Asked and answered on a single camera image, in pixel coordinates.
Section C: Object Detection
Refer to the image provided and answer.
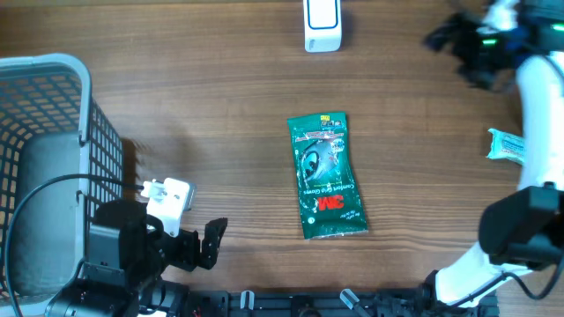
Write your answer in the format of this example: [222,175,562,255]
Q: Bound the green 3M gloves package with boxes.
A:
[287,112,368,240]

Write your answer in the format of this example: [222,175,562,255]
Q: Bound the white barcode scanner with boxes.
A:
[302,0,343,54]

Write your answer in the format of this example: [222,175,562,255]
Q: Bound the left camera black cable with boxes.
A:
[2,173,145,317]

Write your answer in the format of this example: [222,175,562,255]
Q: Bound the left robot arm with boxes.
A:
[45,200,228,317]

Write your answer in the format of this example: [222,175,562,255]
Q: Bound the mint green tissue pack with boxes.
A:
[486,128,525,166]

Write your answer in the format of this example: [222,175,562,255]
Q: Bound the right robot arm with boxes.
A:
[424,1,563,314]

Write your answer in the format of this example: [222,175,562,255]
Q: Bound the grey plastic mesh basket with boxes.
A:
[1,53,123,316]

